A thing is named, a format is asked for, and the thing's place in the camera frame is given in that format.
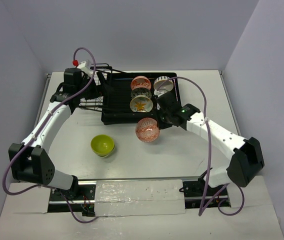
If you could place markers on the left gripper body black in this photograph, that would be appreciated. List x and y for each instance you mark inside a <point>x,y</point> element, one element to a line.
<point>98,81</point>

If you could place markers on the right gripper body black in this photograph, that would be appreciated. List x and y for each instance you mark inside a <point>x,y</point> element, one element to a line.
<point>163,120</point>

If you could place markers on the white bowl pink rim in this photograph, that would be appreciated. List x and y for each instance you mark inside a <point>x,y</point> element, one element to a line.
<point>163,83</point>

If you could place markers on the orange blue geometric bowl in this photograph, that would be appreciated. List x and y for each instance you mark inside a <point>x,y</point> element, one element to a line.
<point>147,130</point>

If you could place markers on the leaf pattern white bowl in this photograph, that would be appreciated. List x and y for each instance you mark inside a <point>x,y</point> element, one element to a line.
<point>141,104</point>

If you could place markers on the black leaf pattern bowl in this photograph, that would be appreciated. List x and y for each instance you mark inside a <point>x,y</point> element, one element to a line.
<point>141,91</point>

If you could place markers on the orange floral bowl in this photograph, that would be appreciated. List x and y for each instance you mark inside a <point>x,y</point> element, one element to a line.
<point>140,82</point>

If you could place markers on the green bowl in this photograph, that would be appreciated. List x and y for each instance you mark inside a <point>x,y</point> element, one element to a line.
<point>102,145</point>

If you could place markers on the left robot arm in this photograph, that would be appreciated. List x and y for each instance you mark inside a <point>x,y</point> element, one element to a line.
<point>29,160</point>

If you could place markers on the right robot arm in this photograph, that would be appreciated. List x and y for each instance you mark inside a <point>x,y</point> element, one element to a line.
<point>245,155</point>

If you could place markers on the black dish rack tray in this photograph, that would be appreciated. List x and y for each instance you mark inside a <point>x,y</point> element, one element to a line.
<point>117,101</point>

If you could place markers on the white taped sheet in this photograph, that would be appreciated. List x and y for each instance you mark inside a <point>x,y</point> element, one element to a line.
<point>139,198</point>

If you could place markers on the black wire plate rack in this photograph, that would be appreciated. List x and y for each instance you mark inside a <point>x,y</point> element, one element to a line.
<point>96,104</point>

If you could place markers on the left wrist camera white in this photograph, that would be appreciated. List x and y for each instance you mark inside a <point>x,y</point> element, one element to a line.
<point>85,65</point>

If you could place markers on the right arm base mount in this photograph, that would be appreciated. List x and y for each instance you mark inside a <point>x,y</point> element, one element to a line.
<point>193,191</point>

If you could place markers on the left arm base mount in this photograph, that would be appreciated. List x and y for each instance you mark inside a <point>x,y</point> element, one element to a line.
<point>83,203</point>

